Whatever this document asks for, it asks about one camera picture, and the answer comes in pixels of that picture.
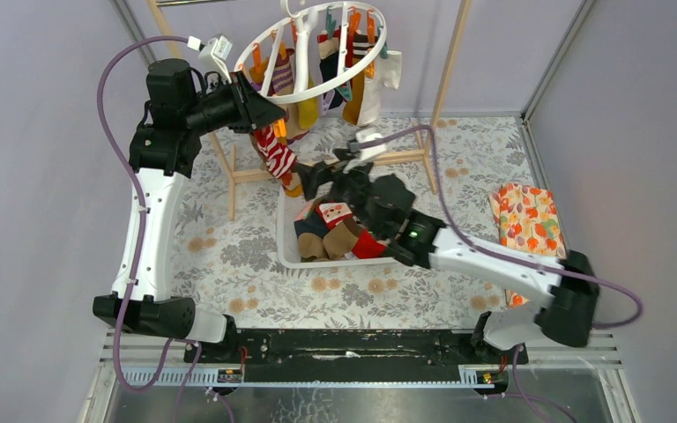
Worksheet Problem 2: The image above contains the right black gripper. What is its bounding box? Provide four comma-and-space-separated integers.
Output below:
294, 149, 383, 240

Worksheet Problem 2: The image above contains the orange clothespin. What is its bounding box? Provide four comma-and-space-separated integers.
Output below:
272, 119, 287, 145
250, 42, 264, 78

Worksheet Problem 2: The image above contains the red striped santa sock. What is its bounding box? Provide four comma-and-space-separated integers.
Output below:
249, 126, 303, 197

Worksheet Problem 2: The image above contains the lilac clothespin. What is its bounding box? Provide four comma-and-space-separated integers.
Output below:
318, 90, 335, 116

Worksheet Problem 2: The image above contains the white round clip hanger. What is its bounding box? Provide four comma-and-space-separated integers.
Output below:
234, 1, 388, 105

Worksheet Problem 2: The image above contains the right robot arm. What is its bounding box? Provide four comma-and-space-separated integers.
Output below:
295, 149, 599, 363

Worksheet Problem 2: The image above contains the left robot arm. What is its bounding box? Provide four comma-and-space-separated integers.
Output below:
93, 58, 286, 362

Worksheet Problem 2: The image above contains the purple striped hanging sock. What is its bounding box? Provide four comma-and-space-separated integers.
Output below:
269, 48, 294, 96

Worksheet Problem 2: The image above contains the yellow hanging sock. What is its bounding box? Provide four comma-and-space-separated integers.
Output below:
296, 96, 319, 131

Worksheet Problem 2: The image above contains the white plastic basket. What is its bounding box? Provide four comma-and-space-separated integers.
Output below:
276, 191, 398, 270

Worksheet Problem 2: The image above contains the wooden drying rack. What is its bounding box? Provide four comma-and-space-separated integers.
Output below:
144, 0, 472, 222

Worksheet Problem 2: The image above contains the navy sock in basket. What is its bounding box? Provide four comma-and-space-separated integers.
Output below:
294, 211, 331, 238

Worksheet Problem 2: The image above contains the mustard hanging sock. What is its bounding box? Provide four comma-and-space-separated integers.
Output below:
342, 70, 365, 126

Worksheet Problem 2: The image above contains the brown sock in basket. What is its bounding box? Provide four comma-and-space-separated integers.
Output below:
297, 220, 363, 263

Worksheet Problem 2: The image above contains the teal clothespin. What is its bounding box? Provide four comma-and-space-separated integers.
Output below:
336, 81, 353, 102

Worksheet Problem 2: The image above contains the red sock in basket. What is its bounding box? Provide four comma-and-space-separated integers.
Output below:
351, 230, 387, 259

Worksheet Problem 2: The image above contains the navy hanging sock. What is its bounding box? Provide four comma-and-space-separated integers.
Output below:
317, 33, 343, 110

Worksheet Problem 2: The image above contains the white hanging sock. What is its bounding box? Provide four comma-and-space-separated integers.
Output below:
356, 50, 403, 127

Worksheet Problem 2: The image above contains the floral table mat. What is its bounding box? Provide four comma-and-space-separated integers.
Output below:
170, 116, 534, 329

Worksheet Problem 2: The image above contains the floral folded cloth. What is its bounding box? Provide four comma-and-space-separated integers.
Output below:
487, 182, 568, 308

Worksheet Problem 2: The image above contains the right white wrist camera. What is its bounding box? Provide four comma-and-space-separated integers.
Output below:
344, 127, 388, 173

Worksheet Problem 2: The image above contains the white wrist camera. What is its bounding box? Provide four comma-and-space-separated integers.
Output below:
186, 34, 233, 83
344, 127, 388, 173

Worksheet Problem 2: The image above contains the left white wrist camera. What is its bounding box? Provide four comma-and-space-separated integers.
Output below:
186, 34, 233, 83

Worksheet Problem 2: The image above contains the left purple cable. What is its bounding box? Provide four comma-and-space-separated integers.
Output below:
95, 35, 237, 423

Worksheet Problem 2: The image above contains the purple cable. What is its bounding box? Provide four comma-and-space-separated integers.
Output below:
361, 124, 645, 423
95, 35, 237, 423

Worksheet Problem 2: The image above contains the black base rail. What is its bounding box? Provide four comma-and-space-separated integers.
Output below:
183, 329, 529, 383

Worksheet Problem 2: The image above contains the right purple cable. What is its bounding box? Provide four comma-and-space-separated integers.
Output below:
361, 124, 645, 423

